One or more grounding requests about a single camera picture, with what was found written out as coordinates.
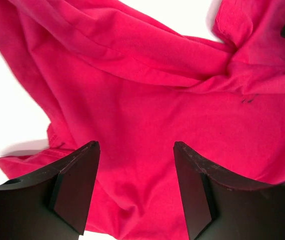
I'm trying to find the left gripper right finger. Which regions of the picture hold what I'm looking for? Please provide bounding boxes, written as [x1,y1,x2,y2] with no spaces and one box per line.
[173,141,285,240]

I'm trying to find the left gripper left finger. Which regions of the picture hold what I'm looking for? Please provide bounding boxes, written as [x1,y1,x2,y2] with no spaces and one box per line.
[0,141,100,240]

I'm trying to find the magenta t-shirt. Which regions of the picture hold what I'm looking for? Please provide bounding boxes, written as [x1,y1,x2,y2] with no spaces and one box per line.
[0,0,285,240]

